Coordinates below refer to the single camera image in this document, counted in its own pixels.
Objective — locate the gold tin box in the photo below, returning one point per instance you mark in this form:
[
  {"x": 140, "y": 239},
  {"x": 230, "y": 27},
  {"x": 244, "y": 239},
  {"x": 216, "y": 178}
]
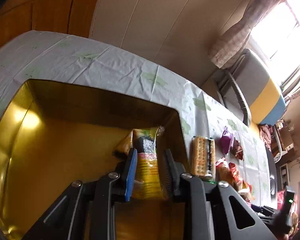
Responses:
[{"x": 54, "y": 133}]

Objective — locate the red snack bag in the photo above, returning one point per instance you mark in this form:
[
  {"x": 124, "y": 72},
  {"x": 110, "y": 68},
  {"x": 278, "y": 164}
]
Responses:
[{"x": 240, "y": 185}]

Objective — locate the pink clothes on chair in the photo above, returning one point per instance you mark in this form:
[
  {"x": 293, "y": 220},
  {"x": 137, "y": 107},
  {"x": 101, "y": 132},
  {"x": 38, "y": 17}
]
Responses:
[{"x": 266, "y": 132}]

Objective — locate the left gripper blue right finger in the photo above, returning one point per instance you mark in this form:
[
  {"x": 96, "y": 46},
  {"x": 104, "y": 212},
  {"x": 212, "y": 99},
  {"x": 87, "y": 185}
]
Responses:
[{"x": 169, "y": 173}]

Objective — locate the yellow snack bag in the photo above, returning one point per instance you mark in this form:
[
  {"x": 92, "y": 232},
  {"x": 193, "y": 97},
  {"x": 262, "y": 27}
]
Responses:
[{"x": 147, "y": 184}]

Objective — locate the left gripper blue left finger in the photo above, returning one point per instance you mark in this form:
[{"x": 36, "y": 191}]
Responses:
[{"x": 129, "y": 172}]

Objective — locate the orange clear snack bag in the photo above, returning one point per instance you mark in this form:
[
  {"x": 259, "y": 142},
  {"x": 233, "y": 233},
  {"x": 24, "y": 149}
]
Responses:
[{"x": 226, "y": 171}]

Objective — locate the dark red small snack packet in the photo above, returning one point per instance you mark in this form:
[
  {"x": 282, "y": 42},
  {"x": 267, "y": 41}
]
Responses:
[{"x": 237, "y": 150}]

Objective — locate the cracker pack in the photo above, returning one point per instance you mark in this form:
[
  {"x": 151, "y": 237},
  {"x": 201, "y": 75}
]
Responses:
[{"x": 204, "y": 158}]

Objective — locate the white cloud-print tablecloth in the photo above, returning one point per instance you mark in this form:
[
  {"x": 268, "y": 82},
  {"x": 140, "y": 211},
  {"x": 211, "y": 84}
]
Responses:
[{"x": 72, "y": 59}]

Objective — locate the pink patterned curtain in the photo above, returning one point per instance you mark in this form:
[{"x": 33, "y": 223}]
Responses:
[{"x": 228, "y": 47}]

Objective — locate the purple snack packet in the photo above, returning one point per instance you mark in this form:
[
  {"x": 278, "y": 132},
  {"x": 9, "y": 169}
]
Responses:
[{"x": 226, "y": 141}]

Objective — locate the grey yellow blue armchair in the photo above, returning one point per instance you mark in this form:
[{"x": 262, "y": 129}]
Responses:
[{"x": 263, "y": 96}]

